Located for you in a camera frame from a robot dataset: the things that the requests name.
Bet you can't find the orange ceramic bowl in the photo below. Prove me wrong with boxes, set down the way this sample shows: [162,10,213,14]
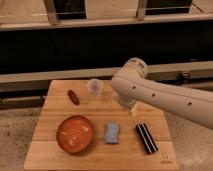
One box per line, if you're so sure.
[56,115,94,154]

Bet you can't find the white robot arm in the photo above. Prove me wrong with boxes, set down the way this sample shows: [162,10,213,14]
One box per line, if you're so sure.
[111,58,213,129]

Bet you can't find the clear plastic cup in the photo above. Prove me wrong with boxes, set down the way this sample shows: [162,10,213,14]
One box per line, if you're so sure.
[87,79,103,98]

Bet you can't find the red chili pepper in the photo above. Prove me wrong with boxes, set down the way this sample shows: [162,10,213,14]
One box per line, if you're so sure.
[68,90,80,105]

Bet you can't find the blue sponge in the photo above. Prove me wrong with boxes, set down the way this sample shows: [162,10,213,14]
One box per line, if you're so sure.
[104,122,119,144]

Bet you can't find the wooden table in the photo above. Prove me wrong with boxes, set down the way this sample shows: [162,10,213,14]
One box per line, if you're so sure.
[24,80,179,171]

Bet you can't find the black white striped box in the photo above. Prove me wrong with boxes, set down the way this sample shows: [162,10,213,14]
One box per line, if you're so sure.
[135,123,158,154]

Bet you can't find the metal window railing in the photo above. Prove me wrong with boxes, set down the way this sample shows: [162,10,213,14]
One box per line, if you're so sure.
[0,0,213,31]

